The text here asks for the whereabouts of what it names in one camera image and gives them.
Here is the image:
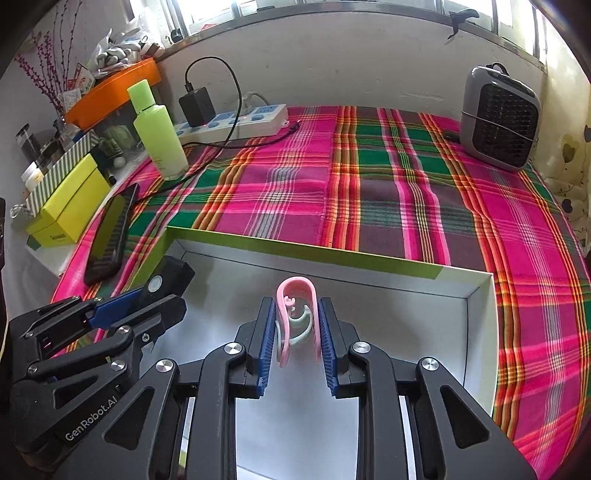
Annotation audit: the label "red white printed cards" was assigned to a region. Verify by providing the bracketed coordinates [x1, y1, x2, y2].
[60, 62, 98, 112]

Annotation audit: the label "white blue power strip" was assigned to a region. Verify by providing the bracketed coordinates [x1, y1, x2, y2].
[173, 102, 291, 145]

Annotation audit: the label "pink mint clip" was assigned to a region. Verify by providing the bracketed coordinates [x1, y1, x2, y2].
[275, 277, 324, 368]

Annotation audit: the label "black smartphone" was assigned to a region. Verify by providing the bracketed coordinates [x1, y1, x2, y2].
[83, 183, 140, 286]

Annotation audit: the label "dark glass jar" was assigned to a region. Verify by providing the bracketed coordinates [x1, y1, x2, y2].
[14, 124, 40, 160]

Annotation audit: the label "clear storage box orange lid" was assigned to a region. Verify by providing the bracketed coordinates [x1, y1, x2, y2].
[65, 58, 161, 158]

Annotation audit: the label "black charger adapter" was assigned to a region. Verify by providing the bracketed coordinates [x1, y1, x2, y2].
[178, 89, 216, 126]

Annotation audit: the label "light green bottle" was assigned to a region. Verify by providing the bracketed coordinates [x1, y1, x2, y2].
[127, 79, 189, 181]

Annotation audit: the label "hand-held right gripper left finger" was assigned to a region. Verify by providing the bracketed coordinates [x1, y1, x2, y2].
[55, 296, 278, 480]

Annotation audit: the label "white tray with green rim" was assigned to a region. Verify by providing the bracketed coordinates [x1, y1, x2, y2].
[121, 225, 498, 480]

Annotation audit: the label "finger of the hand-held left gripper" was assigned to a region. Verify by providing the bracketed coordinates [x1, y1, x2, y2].
[11, 286, 155, 344]
[28, 294, 188, 416]

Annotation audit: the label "black charging cable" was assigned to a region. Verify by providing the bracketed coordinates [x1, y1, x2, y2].
[131, 56, 303, 206]

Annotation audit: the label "green white striped box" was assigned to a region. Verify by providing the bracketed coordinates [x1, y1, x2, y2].
[23, 136, 100, 217]

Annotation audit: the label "yellow cardboard box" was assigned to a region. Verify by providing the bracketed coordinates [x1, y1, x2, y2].
[25, 153, 112, 246]

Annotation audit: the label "purple dried branches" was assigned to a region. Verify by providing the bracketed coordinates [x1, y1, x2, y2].
[14, 0, 79, 116]

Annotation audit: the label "heart print curtain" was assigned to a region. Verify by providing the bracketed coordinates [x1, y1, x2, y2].
[540, 69, 591, 259]

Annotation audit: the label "window with metal frame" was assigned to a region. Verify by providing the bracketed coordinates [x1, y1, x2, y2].
[152, 0, 555, 58]

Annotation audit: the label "crumpled plastic bag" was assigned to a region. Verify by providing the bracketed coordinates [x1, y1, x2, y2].
[90, 9, 160, 75]

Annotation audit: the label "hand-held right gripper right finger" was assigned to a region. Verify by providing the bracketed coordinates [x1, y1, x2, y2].
[318, 296, 539, 480]

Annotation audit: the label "pink green plaid cloth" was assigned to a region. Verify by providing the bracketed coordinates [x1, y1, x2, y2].
[51, 105, 591, 480]

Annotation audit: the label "black clip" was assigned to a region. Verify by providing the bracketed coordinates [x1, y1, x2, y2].
[445, 10, 481, 43]

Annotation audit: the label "grey desktop heater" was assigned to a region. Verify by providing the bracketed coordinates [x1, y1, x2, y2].
[460, 63, 542, 173]

